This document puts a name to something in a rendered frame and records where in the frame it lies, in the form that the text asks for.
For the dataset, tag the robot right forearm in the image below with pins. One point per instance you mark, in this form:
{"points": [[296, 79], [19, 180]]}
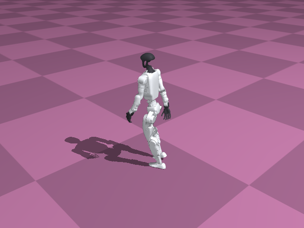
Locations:
{"points": [[164, 97]]}

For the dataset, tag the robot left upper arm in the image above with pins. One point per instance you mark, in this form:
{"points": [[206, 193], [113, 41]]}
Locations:
{"points": [[142, 80]]}

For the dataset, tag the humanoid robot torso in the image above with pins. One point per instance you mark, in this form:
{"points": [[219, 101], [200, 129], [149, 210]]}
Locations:
{"points": [[151, 91]]}

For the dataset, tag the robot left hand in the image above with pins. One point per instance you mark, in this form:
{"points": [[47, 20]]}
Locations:
{"points": [[128, 116]]}

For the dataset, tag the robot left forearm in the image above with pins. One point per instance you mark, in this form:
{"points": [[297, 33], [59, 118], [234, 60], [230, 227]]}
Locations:
{"points": [[135, 105]]}

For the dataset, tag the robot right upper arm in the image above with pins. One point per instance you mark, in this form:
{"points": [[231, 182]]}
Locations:
{"points": [[161, 87]]}

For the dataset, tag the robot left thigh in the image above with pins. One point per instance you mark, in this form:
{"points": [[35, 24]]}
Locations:
{"points": [[147, 126]]}

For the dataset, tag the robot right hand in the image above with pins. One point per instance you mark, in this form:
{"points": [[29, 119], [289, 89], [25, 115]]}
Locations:
{"points": [[166, 112]]}

